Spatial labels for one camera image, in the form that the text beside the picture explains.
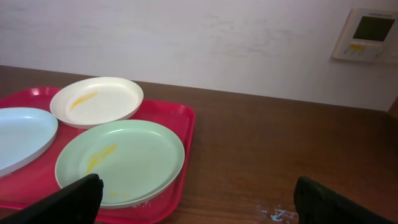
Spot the white wall control panel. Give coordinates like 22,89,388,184
332,8,397,64

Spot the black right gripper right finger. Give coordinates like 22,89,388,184
294,176,394,224

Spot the light blue plate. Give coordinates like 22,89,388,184
1,107,58,177

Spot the red plastic tray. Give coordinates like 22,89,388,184
1,86,196,223

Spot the light green plate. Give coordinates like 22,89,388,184
55,119,185,209

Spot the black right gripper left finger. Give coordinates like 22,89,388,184
1,174,104,224

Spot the cream white plate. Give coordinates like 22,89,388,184
50,77,144,129

